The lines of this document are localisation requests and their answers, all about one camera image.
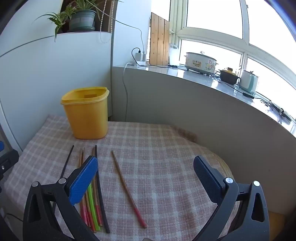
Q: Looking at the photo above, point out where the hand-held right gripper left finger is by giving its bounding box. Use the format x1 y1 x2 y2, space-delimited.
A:
23 156 100 241

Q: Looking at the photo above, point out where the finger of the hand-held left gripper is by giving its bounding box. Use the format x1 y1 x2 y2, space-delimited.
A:
0 141 19 173

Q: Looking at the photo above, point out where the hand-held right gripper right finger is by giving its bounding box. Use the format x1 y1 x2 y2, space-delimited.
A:
192 156 270 241

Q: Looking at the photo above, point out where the thin black chopstick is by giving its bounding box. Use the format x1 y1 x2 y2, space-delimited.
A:
60 145 75 180

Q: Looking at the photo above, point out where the green chopstick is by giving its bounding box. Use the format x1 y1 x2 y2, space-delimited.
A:
87 185 101 231

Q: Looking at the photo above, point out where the thick black chopstick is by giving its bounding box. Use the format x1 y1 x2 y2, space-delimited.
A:
95 145 110 233

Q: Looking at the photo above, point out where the yellow plastic container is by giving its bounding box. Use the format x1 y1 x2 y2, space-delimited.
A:
60 87 110 140

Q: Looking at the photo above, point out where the pink plaid tablecloth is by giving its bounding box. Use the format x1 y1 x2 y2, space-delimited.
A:
4 115 234 241

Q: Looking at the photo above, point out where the black plug device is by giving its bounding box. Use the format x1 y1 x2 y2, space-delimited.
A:
269 102 293 122

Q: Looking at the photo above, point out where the dark pot yellow lid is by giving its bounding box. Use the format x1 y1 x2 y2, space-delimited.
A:
218 67 240 85

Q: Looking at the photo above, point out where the pale green electric kettle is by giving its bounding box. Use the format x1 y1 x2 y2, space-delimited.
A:
238 70 259 95

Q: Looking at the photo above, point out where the floral white electric cooker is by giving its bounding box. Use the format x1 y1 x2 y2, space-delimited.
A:
184 51 219 75

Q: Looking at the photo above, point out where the white windowsill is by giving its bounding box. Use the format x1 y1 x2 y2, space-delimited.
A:
112 64 296 137

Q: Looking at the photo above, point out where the wooden slat board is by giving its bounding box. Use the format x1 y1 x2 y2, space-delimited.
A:
149 12 171 66

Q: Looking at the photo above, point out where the potted spider plant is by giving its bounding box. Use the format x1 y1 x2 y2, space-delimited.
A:
35 0 123 42

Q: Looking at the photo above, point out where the white power strip cable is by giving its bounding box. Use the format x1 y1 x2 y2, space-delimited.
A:
122 63 129 122

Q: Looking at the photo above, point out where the black cooker power cable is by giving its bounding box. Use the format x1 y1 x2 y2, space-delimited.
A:
168 64 222 81

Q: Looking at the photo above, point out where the black charger cable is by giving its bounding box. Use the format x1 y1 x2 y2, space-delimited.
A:
131 47 141 63

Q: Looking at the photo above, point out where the white window frame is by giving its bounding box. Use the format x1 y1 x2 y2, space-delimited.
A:
170 0 296 93

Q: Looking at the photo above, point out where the white bead cord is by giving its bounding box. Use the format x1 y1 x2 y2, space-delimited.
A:
100 0 115 44

